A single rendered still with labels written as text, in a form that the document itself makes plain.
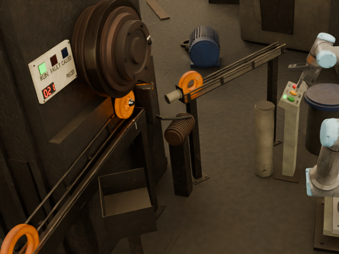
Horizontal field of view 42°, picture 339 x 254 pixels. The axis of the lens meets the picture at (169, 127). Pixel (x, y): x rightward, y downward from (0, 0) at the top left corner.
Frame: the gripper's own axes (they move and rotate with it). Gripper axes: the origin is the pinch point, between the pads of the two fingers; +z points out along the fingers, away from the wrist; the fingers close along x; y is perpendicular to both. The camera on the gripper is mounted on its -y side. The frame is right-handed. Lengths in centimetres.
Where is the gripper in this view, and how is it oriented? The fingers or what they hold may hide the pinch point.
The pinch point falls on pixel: (295, 89)
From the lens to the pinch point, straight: 266.1
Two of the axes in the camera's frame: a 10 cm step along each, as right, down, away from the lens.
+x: 4.0, -5.3, 7.5
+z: -2.2, 7.4, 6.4
